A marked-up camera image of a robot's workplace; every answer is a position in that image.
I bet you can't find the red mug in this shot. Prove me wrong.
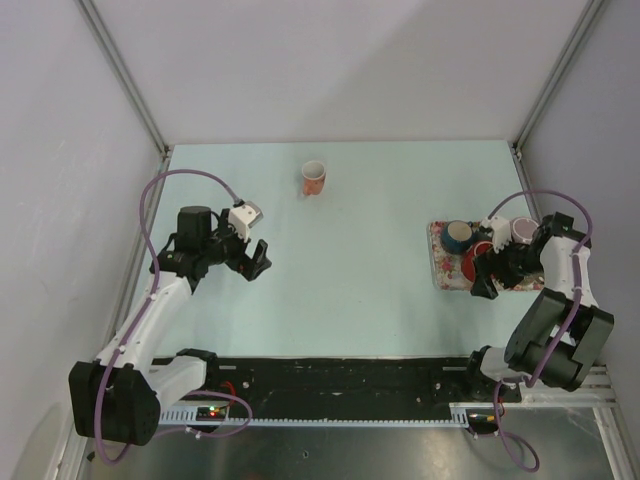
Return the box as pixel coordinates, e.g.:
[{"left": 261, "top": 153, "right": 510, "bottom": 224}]
[{"left": 461, "top": 240, "right": 493, "bottom": 283}]

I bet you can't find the left aluminium frame post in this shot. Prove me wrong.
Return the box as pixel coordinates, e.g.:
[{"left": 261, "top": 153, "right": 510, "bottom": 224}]
[{"left": 75, "top": 0, "right": 170, "bottom": 163}]

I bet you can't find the floral tray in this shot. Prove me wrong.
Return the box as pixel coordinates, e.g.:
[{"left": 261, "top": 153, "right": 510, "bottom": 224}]
[{"left": 427, "top": 221, "right": 544, "bottom": 292}]

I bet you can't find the aluminium frame post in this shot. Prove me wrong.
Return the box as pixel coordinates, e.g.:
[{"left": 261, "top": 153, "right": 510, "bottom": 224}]
[
  {"left": 75, "top": 0, "right": 170, "bottom": 163},
  {"left": 512, "top": 0, "right": 610, "bottom": 160}
]

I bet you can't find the pink white mug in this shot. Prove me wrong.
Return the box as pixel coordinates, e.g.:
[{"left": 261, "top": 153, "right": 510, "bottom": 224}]
[{"left": 301, "top": 160, "right": 326, "bottom": 196}]

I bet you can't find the right aluminium frame post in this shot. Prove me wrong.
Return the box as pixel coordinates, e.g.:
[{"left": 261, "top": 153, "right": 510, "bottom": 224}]
[{"left": 512, "top": 0, "right": 610, "bottom": 160}]

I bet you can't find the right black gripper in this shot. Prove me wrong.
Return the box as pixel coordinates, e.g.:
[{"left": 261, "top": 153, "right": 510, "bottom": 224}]
[{"left": 470, "top": 233, "right": 545, "bottom": 299}]

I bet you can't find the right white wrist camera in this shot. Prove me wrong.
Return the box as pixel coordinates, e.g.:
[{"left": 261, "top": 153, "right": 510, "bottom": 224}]
[{"left": 480, "top": 215, "right": 512, "bottom": 253}]

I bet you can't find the lilac mug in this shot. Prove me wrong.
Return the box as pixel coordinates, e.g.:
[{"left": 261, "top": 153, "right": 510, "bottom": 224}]
[{"left": 510, "top": 216, "right": 539, "bottom": 245}]

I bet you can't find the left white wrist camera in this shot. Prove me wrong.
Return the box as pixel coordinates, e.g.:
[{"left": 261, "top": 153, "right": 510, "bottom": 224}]
[{"left": 228, "top": 200, "right": 263, "bottom": 243}]

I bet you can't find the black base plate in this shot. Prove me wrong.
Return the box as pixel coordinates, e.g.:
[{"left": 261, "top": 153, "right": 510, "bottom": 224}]
[{"left": 149, "top": 355, "right": 523, "bottom": 422}]

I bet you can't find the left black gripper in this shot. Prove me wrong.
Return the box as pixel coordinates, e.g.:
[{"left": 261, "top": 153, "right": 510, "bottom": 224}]
[{"left": 201, "top": 209, "right": 270, "bottom": 281}]

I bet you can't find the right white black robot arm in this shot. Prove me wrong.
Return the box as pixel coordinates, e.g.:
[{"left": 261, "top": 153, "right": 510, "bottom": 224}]
[{"left": 461, "top": 212, "right": 614, "bottom": 401}]

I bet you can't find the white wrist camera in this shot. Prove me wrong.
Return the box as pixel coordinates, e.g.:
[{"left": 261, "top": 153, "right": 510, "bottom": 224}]
[
  {"left": 228, "top": 200, "right": 263, "bottom": 243},
  {"left": 480, "top": 215, "right": 512, "bottom": 253}
]

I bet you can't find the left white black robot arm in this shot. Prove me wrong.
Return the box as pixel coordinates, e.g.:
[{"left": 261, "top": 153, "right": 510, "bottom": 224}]
[{"left": 69, "top": 201, "right": 271, "bottom": 446}]

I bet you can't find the blue mug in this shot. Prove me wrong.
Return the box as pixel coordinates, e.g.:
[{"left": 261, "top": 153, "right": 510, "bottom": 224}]
[{"left": 440, "top": 220, "right": 476, "bottom": 255}]

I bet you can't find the grey slotted cable duct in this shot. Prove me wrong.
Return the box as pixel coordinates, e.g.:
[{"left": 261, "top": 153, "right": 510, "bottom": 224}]
[{"left": 159, "top": 404, "right": 469, "bottom": 428}]

